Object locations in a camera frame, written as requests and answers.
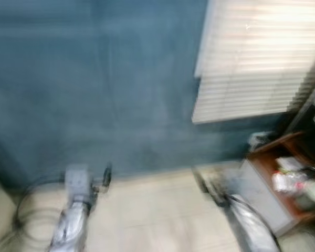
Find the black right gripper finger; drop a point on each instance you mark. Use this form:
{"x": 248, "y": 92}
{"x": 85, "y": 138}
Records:
{"x": 201, "y": 180}

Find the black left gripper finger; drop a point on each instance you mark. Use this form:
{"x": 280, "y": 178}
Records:
{"x": 107, "y": 176}

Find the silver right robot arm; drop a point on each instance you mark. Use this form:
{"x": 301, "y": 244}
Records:
{"x": 249, "y": 226}

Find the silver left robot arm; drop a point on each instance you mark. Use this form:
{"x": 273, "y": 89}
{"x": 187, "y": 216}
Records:
{"x": 71, "y": 228}

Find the brown and grey nightstand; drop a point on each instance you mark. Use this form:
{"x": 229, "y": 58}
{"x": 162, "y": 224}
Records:
{"x": 265, "y": 194}

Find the clear crumpled plastic bag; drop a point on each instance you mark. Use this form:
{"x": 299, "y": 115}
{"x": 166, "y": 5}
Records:
{"x": 287, "y": 182}

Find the brown slanted pole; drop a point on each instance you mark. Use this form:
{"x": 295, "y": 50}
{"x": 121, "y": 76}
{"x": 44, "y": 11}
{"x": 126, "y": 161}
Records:
{"x": 307, "y": 100}

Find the white slatted window blind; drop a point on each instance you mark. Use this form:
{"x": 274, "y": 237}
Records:
{"x": 257, "y": 58}

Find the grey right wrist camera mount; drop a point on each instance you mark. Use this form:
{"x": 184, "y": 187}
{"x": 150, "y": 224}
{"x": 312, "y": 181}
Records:
{"x": 232, "y": 185}

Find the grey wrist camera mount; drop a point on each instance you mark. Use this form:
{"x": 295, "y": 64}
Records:
{"x": 232, "y": 185}
{"x": 76, "y": 179}

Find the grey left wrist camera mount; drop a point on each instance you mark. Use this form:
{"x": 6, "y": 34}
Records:
{"x": 76, "y": 179}

